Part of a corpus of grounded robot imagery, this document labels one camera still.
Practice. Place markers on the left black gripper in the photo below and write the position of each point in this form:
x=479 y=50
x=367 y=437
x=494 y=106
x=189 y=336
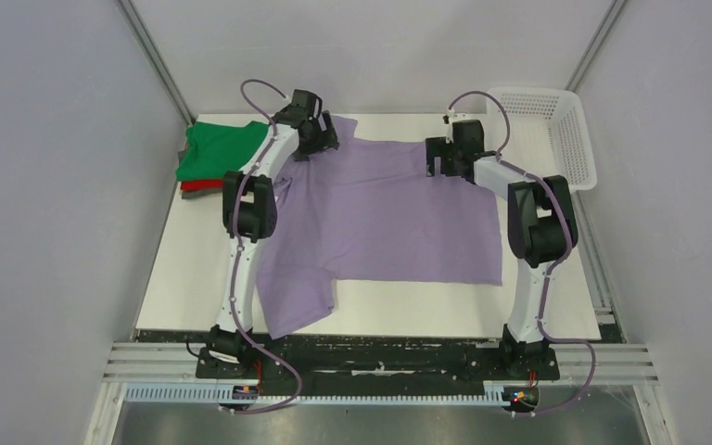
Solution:
x=327 y=139

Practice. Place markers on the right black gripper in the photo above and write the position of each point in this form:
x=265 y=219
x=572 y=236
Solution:
x=437 y=147

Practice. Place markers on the purple t shirt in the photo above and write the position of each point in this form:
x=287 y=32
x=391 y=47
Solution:
x=368 y=244

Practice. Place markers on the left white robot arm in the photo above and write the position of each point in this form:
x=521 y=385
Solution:
x=249 y=213

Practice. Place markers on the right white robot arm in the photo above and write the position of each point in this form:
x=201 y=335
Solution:
x=540 y=227

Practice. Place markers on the white plastic basket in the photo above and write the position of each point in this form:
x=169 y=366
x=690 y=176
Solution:
x=544 y=131

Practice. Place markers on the green folded t shirt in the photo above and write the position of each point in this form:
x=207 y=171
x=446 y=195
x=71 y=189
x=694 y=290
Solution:
x=213 y=149

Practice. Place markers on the grey folded t shirt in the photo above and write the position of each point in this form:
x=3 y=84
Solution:
x=195 y=194

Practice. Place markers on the red folded t shirt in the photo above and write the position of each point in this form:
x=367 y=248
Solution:
x=198 y=185

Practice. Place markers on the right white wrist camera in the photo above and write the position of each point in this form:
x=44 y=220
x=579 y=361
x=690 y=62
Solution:
x=451 y=116

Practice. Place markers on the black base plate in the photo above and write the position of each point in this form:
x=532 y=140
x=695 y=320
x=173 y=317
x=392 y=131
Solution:
x=328 y=365

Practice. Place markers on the white cable duct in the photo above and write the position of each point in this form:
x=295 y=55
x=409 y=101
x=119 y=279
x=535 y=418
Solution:
x=229 y=394

